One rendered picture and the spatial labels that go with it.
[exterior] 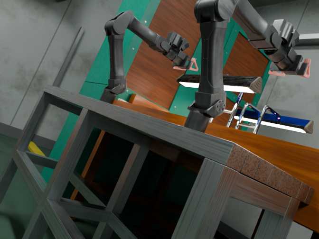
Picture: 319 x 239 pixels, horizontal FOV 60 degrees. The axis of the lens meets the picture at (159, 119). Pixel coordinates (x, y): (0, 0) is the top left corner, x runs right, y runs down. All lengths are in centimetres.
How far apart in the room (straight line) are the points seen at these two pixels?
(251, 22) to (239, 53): 158
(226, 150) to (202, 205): 9
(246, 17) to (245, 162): 51
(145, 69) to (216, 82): 116
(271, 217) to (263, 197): 11
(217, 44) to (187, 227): 50
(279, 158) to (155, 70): 131
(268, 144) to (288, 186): 23
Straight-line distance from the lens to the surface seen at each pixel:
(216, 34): 80
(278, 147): 83
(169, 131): 57
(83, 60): 383
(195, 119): 78
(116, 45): 129
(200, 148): 50
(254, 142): 87
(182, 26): 210
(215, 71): 80
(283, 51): 106
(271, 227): 68
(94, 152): 173
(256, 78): 142
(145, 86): 192
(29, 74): 365
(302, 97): 334
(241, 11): 88
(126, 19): 130
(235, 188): 50
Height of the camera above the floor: 62
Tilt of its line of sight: 5 degrees up
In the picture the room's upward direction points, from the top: 24 degrees clockwise
